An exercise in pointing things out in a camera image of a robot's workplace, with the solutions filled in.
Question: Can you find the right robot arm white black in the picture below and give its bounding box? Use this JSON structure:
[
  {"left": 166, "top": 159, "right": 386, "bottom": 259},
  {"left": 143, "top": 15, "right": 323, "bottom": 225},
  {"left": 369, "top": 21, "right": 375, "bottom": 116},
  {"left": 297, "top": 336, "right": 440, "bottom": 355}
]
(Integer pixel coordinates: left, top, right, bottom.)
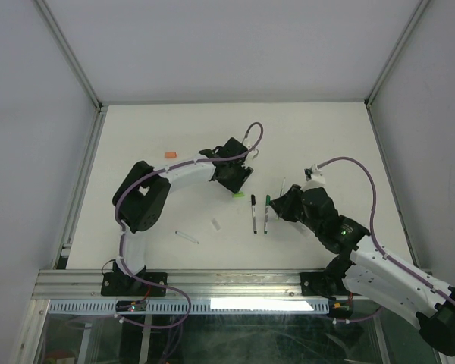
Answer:
[{"left": 269, "top": 184, "right": 455, "bottom": 356}]

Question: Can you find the white green end pen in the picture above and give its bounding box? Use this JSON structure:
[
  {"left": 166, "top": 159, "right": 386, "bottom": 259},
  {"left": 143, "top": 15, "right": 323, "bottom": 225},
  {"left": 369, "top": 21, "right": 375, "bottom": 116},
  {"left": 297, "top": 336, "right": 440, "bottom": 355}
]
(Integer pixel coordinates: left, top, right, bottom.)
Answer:
[{"left": 263, "top": 204, "right": 270, "bottom": 234}]

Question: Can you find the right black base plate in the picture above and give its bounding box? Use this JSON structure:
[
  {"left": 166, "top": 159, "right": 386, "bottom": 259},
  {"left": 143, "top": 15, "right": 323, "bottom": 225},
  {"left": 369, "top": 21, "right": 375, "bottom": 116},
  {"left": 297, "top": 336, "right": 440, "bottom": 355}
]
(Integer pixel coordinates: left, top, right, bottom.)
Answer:
[{"left": 300, "top": 272, "right": 332, "bottom": 298}]

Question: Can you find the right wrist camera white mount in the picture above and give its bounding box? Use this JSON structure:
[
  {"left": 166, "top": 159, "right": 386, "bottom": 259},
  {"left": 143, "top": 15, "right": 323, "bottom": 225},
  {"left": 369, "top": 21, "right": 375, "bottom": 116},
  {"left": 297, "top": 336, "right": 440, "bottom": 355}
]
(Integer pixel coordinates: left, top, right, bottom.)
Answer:
[{"left": 302, "top": 164, "right": 325, "bottom": 190}]

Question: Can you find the clear pen cap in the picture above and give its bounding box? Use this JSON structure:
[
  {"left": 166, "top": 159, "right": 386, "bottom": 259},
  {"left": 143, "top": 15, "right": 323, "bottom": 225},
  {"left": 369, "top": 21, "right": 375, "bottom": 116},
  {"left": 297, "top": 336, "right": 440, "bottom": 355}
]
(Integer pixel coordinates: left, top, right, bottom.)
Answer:
[{"left": 212, "top": 218, "right": 221, "bottom": 231}]

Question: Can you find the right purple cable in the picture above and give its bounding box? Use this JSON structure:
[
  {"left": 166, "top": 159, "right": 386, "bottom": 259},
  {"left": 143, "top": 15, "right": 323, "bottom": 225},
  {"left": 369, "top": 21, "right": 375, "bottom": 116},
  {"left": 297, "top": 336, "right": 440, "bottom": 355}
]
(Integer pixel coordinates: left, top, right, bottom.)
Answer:
[{"left": 314, "top": 156, "right": 455, "bottom": 323}]

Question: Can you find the white blue end pen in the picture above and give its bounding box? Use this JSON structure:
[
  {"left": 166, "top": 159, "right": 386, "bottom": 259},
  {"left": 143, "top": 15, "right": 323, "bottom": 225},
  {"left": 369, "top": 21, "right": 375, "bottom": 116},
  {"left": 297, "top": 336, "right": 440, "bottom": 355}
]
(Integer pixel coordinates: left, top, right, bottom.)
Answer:
[{"left": 175, "top": 231, "right": 199, "bottom": 244}]

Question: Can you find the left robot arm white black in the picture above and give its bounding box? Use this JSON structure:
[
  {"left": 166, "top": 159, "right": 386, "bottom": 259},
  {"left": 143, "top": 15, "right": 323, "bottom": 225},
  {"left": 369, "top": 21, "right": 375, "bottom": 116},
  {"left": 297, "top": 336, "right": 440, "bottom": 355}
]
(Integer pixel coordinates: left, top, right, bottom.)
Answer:
[{"left": 112, "top": 137, "right": 258, "bottom": 295}]

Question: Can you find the silver green tip pen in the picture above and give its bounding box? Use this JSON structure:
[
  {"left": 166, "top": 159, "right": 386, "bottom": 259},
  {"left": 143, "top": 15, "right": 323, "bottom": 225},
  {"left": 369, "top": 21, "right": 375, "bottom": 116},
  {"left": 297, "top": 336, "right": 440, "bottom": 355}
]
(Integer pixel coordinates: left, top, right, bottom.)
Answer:
[{"left": 276, "top": 177, "right": 286, "bottom": 221}]

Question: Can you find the white slotted cable duct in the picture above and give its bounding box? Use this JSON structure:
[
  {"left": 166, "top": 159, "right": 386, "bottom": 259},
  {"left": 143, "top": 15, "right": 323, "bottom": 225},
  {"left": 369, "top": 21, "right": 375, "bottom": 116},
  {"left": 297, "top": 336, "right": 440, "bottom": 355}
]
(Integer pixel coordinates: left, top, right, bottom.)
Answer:
[{"left": 49, "top": 297, "right": 329, "bottom": 315}]

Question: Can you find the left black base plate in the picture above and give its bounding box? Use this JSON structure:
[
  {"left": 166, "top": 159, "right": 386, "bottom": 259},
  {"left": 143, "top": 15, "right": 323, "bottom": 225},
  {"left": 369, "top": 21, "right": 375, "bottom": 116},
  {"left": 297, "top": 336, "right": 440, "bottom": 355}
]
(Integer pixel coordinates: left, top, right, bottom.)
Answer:
[{"left": 101, "top": 271, "right": 168, "bottom": 297}]

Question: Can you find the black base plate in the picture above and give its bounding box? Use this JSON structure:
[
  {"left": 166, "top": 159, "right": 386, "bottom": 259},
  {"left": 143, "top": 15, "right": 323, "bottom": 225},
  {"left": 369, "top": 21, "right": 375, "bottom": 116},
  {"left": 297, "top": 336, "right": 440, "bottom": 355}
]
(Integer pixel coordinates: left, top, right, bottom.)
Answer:
[
  {"left": 101, "top": 271, "right": 168, "bottom": 297},
  {"left": 300, "top": 272, "right": 332, "bottom": 298}
]

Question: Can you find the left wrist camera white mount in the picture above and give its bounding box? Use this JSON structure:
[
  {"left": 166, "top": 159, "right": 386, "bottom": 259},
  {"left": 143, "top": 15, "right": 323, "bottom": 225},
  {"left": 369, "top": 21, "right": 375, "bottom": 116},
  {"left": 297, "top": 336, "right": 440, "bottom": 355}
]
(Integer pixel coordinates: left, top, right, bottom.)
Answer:
[{"left": 245, "top": 149, "right": 259, "bottom": 163}]

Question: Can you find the orange tip marker clear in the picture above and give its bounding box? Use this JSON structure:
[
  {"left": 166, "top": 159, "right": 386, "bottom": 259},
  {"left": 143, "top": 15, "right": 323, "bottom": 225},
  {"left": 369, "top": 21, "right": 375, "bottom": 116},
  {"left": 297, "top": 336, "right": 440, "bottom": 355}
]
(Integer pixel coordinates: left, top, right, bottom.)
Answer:
[{"left": 295, "top": 224, "right": 312, "bottom": 237}]

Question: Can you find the aluminium mounting rail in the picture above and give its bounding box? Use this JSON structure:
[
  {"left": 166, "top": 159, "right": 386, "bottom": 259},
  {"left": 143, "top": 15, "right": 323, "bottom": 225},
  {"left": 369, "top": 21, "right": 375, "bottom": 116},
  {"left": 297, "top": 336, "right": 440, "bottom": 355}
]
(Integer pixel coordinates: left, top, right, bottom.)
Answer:
[{"left": 33, "top": 267, "right": 435, "bottom": 300}]

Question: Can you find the white black end pen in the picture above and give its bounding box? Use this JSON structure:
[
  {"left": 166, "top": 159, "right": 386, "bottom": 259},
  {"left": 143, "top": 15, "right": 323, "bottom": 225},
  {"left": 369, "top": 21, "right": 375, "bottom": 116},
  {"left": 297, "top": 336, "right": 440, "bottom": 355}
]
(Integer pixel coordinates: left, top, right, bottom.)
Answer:
[{"left": 250, "top": 201, "right": 258, "bottom": 234}]

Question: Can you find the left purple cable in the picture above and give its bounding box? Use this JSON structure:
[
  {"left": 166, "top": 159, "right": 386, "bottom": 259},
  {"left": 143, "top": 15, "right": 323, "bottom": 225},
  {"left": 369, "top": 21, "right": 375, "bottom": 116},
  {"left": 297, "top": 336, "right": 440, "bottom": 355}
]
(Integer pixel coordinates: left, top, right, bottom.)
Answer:
[{"left": 114, "top": 121, "right": 265, "bottom": 274}]

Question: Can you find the purple cable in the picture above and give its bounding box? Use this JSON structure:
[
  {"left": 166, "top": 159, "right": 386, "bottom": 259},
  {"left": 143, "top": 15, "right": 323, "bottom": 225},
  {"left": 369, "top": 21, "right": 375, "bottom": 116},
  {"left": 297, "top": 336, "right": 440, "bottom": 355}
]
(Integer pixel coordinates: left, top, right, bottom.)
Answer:
[
  {"left": 314, "top": 156, "right": 455, "bottom": 323},
  {"left": 114, "top": 121, "right": 265, "bottom": 274}
]

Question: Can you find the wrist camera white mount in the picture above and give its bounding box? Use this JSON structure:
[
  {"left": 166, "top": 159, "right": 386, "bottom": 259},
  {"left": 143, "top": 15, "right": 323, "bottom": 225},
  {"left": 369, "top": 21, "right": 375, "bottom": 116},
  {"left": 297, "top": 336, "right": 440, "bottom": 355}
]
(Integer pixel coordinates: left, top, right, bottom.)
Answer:
[
  {"left": 302, "top": 164, "right": 325, "bottom": 190},
  {"left": 245, "top": 149, "right": 259, "bottom": 163}
]

